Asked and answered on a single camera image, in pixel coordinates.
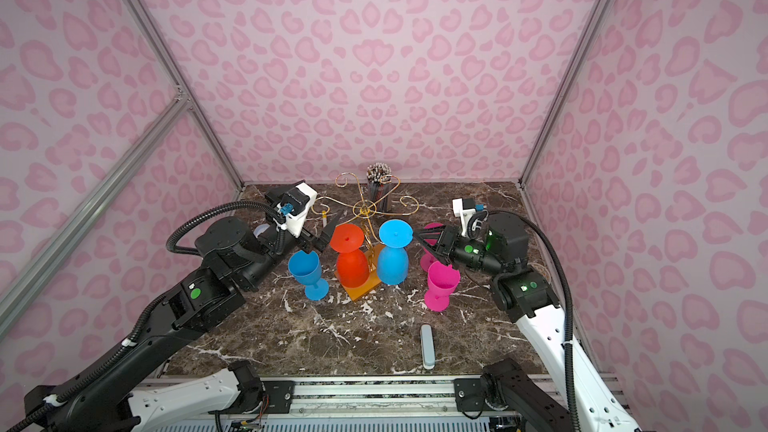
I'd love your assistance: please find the pink wine glass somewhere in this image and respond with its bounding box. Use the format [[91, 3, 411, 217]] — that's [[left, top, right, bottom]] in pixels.
[[424, 262, 461, 312], [420, 222, 442, 272]]

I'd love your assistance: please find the red wine glass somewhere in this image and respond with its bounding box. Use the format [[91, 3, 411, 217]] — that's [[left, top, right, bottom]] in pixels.
[[330, 223, 370, 288]]

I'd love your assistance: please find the clear cup of pencils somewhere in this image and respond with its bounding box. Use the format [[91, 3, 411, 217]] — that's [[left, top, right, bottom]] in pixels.
[[366, 162, 392, 203]]

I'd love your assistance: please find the blue wine glass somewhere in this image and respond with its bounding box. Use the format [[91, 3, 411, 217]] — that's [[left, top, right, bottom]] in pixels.
[[377, 219, 413, 286], [288, 250, 329, 301]]

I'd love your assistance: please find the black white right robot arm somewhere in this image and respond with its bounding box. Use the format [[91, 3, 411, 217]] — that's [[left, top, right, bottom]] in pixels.
[[414, 210, 640, 431]]

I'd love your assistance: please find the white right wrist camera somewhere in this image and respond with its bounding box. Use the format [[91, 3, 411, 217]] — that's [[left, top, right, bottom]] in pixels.
[[452, 198, 485, 238]]

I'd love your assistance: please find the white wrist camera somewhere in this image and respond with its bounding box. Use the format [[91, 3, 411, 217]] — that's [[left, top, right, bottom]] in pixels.
[[452, 198, 485, 238], [264, 181, 317, 238]]

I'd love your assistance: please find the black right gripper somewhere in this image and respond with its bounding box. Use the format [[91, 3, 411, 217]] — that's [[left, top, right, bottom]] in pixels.
[[413, 225, 506, 278]]

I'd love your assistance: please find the pink wine glass back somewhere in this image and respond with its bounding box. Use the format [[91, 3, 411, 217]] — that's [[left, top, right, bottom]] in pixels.
[[424, 262, 461, 312]]

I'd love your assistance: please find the orange wooden rack base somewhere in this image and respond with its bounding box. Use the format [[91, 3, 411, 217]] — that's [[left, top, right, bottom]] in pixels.
[[335, 244, 384, 300]]

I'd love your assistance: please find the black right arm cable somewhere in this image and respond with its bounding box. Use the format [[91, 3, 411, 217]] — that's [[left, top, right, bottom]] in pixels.
[[479, 208, 583, 432]]

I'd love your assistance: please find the white blue case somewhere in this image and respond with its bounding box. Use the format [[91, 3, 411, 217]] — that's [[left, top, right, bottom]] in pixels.
[[420, 324, 436, 370]]

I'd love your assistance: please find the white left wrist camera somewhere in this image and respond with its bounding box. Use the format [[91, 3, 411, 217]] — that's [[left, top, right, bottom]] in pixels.
[[264, 181, 317, 238]]

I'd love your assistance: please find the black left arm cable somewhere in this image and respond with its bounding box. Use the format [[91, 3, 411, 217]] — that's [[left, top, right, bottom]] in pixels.
[[5, 200, 286, 432]]

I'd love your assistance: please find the aluminium front rail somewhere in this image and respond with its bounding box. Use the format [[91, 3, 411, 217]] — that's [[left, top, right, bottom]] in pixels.
[[113, 374, 577, 430]]

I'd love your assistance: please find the blue wine glass front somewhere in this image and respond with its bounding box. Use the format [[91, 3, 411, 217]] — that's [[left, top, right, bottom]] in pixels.
[[377, 219, 413, 286]]

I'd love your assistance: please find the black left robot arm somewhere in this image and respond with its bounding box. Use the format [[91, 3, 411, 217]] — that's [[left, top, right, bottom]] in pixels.
[[12, 200, 338, 431]]

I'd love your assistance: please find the gold wire glass rack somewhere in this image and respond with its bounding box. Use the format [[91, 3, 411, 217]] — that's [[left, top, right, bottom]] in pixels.
[[311, 172, 420, 249]]

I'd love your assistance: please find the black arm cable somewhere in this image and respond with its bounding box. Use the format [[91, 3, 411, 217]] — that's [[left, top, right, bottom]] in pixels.
[[5, 200, 286, 432], [479, 208, 583, 432]]

